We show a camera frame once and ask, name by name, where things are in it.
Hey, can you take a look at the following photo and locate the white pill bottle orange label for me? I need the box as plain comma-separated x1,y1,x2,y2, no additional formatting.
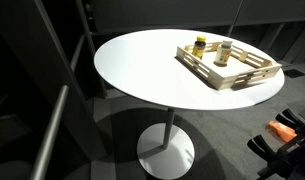
214,45,233,67

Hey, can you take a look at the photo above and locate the light wooden slatted tray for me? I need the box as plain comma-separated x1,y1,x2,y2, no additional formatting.
176,41,283,91

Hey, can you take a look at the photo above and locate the white table pedestal base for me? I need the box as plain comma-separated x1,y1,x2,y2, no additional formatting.
136,107,196,180

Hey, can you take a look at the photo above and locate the grey metal rail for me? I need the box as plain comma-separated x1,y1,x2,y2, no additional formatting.
29,84,70,180
70,34,86,72

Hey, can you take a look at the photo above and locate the brown bottle yellow cap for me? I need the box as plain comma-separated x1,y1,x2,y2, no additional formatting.
191,35,208,61

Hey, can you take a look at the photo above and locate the white bottle cap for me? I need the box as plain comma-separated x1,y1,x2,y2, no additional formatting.
220,40,234,49

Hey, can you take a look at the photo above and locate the orange clamp handle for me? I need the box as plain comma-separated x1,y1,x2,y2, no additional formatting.
267,120,298,143

